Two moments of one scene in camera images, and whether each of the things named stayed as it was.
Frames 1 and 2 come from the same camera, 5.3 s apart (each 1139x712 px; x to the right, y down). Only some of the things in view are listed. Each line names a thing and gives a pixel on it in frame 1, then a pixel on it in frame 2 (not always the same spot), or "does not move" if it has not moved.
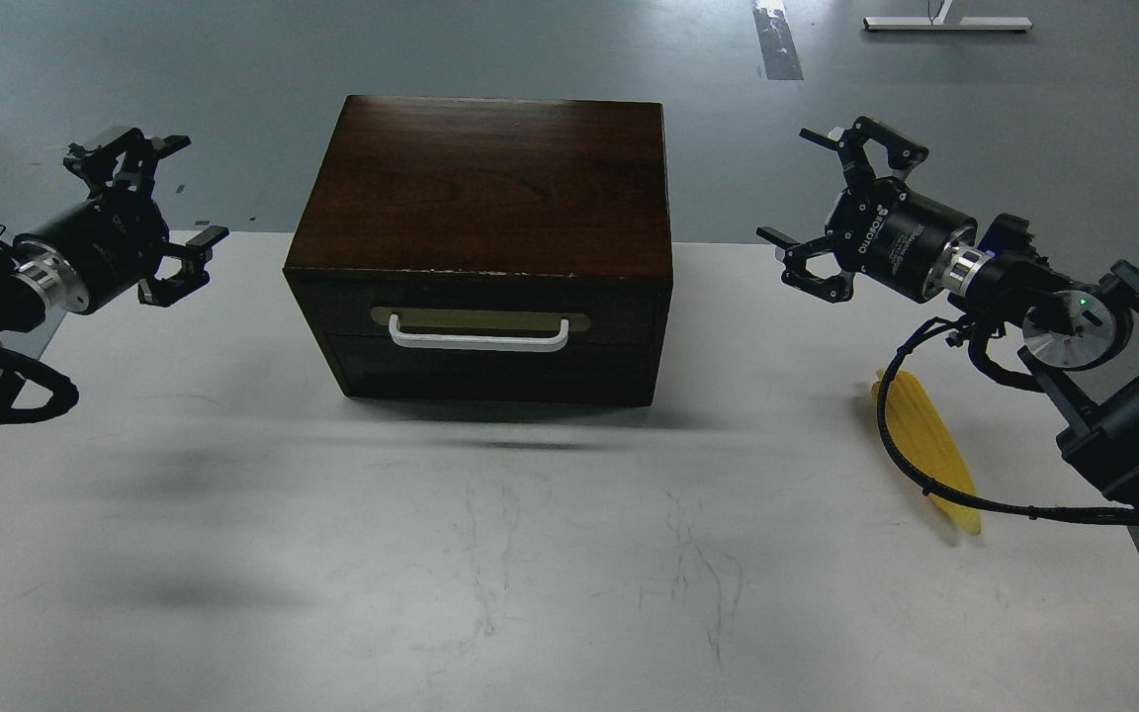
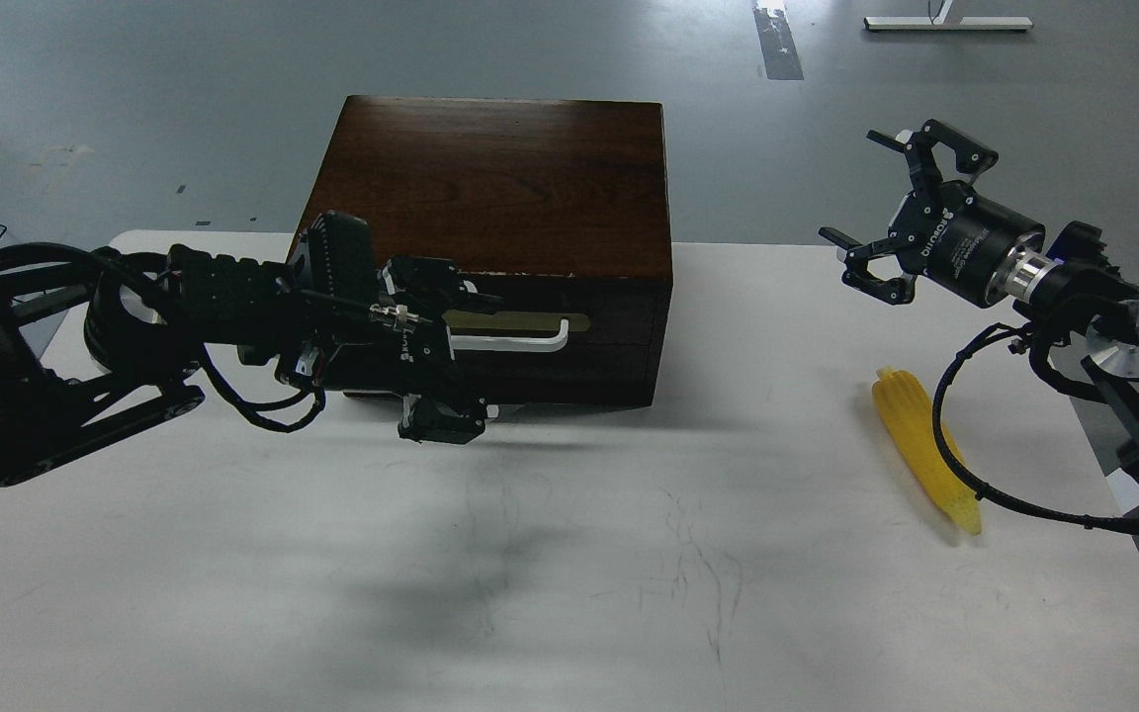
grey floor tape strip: [777, 44] does not move
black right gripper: [881, 226] -> [948, 230]
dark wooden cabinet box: [490, 250] does not move
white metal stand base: [946, 24] does not move
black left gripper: [109, 246] -> [404, 347]
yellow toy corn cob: [927, 442] does not move
